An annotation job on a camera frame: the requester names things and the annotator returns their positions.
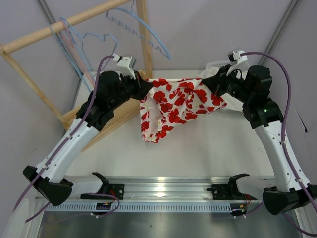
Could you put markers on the thick blue plastic hanger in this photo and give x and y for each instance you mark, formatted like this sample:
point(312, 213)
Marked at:
point(149, 37)

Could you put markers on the aluminium mounting rail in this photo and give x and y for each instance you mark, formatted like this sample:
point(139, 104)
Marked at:
point(158, 191)

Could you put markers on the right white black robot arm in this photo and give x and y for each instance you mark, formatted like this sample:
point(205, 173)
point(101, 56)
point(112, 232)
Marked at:
point(293, 189)

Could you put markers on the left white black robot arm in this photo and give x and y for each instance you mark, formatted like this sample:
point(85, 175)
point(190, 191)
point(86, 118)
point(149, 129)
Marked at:
point(49, 176)

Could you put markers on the white laundry basket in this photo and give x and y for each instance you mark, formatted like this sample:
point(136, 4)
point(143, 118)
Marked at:
point(219, 64)

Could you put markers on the white slotted cable duct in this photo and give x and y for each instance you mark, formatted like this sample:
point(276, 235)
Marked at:
point(205, 207)

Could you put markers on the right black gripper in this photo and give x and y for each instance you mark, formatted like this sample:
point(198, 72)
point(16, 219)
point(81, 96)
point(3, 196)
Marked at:
point(218, 83)

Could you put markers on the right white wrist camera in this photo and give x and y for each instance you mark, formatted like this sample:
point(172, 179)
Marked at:
point(237, 57)

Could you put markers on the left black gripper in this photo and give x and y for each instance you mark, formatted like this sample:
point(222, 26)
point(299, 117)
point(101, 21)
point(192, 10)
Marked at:
point(137, 87)

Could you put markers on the red poppy print skirt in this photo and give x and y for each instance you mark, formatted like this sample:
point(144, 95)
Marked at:
point(174, 102)

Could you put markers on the white crumpled cloth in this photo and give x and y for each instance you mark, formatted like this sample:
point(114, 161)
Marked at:
point(232, 103)

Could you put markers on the wooden clothes rack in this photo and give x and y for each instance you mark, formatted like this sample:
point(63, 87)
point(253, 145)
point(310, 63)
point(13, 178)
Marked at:
point(27, 126)

